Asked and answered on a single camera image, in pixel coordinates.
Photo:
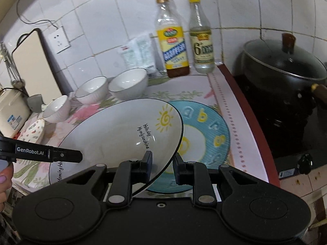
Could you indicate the floral tablecloth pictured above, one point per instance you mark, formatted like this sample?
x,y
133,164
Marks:
x,y
194,89

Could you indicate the white rice cooker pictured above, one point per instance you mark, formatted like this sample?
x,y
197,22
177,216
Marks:
x,y
12,114

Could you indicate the glass pot lid brown knob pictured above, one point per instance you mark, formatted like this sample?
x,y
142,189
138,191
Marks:
x,y
278,58

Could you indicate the white ribbed bowl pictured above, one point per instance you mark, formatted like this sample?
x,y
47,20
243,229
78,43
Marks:
x,y
127,84
57,109
90,90

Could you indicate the black gas stove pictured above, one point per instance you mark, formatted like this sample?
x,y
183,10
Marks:
x,y
288,137

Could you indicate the white plate with carrot print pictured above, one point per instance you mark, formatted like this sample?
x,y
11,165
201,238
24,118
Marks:
x,y
34,130

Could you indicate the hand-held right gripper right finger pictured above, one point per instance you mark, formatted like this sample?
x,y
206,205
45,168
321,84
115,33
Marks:
x,y
178,171

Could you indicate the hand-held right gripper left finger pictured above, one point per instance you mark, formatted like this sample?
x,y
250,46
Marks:
x,y
146,166

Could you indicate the clear vinegar bottle yellow cap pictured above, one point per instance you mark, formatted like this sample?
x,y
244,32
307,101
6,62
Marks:
x,y
203,51

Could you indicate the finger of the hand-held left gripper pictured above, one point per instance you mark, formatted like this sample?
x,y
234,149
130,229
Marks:
x,y
67,155

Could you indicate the white plastic packet red print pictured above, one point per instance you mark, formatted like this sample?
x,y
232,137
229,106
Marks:
x,y
129,56

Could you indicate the beige cutting board brown rim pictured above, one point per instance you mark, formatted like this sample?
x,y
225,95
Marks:
x,y
33,66

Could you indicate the white wall socket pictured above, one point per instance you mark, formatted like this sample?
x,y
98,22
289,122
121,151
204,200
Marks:
x,y
59,40

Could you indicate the white plate with sun print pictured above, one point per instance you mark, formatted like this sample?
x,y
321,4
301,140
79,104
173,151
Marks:
x,y
115,132

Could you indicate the black cooking pot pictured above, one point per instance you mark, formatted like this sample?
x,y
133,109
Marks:
x,y
278,94

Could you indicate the grey cutting board holder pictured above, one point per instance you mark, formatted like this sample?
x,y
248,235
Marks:
x,y
34,103

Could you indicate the cooking wine bottle yellow label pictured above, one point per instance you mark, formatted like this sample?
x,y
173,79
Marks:
x,y
173,53

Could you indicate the blue plate with raised letters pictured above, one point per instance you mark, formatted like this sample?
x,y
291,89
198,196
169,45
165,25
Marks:
x,y
204,132

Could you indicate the metal ladle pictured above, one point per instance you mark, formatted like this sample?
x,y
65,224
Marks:
x,y
15,77

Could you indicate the person's left hand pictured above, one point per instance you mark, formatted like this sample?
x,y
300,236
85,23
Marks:
x,y
5,186

